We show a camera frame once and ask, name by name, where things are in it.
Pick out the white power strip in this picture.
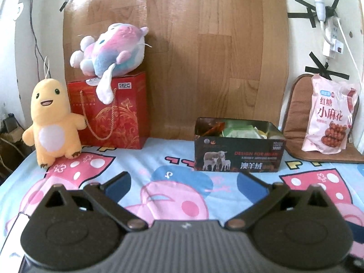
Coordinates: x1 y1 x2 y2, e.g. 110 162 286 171
324 17 341 43

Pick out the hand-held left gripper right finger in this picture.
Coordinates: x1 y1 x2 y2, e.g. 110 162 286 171
225 171 330 230

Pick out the white charger plug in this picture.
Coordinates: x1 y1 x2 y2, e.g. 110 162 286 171
322 39 345 60

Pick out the pale green snack packet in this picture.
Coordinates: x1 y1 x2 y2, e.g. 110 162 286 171
223 128 262 140

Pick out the wood-pattern board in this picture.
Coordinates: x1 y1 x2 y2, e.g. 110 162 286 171
63 0 290 141

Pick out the black wall cable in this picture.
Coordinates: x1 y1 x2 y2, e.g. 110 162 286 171
28 0 41 82

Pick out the red gift bag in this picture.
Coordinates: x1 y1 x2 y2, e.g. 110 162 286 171
68 72 151 150

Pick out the brown seat cushion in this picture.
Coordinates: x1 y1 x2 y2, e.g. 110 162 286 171
283 73 364 165

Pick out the pink and blue plush toy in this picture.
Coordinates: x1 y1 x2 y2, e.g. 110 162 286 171
70 23 150 105

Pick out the cartoon printed bedsheet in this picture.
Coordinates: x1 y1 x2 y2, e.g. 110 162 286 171
0 136 364 273

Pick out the pink snack bag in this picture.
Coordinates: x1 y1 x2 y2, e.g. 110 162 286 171
301 73 359 155

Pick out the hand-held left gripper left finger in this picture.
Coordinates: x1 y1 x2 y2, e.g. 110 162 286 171
43 171 152 232

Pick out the red snack packet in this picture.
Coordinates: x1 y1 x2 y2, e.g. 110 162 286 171
198 122 226 136

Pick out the dark tin box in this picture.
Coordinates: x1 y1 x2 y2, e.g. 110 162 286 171
194 116 287 173

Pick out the yellow plush toy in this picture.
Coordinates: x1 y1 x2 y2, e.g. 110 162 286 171
22 56 88 168

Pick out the dark clutter pile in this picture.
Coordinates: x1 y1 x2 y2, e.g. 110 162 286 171
0 113 25 150

